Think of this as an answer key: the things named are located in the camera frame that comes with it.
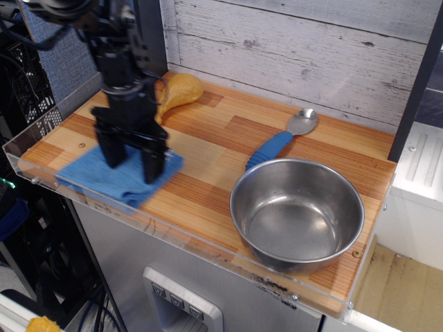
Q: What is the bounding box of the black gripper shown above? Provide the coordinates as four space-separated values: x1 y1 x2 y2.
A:
91 81 168 183

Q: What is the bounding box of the dark grey post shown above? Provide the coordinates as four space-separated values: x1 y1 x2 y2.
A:
133 0 168 77
388 4 442 163

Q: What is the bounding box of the spoon with blue handle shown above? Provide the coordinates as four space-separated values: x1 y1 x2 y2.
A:
245 109 318 171

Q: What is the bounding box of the yellow toy chicken drumstick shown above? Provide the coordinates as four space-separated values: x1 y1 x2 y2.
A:
154 73 204 125

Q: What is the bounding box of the yellow object at bottom left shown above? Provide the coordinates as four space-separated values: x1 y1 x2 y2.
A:
25 316 62 332

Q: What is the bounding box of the stainless steel bowl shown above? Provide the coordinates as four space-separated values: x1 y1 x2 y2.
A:
229 158 365 275

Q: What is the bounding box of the dark grey right post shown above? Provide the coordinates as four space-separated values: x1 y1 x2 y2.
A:
388 4 442 163

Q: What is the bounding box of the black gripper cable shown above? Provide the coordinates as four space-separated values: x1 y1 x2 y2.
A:
0 13 70 53

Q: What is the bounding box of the silver cabinet with buttons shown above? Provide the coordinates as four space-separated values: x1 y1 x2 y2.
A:
75 203 323 331

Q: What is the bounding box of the dark grey left post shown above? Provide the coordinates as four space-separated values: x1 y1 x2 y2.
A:
133 0 168 77

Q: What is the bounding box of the black plastic crate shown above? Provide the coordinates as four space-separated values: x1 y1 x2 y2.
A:
3 42 55 124

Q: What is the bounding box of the blue cloth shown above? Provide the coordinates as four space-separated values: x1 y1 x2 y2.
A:
56 146 183 209

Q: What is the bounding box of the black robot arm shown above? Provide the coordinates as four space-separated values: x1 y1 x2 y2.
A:
26 1 168 183

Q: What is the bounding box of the clear acrylic table guard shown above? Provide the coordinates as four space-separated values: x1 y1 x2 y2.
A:
1 44 378 325

